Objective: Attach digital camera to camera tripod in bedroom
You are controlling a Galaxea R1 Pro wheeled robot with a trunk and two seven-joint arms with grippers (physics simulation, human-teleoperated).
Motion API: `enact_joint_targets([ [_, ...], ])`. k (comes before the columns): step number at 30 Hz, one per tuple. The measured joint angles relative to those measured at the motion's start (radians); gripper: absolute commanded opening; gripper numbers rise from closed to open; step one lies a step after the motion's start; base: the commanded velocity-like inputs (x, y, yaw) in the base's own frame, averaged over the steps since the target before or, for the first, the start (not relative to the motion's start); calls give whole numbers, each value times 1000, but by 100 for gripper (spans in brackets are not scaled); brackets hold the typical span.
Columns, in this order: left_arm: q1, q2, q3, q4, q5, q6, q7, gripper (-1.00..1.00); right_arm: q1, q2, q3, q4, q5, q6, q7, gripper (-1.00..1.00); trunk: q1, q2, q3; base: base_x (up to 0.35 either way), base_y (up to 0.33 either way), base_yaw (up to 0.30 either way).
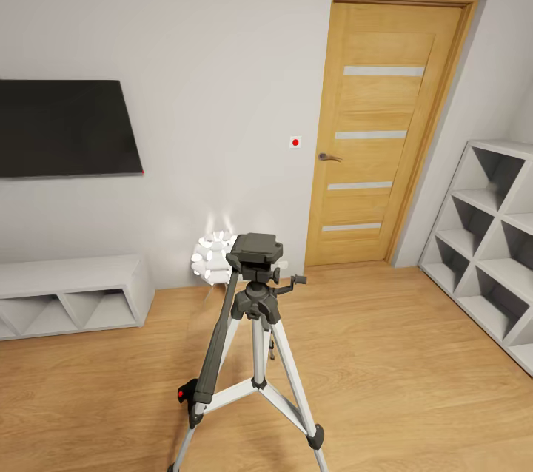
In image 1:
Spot digital camera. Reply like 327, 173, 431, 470
178, 377, 200, 414

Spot camera tripod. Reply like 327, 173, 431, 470
167, 233, 329, 472

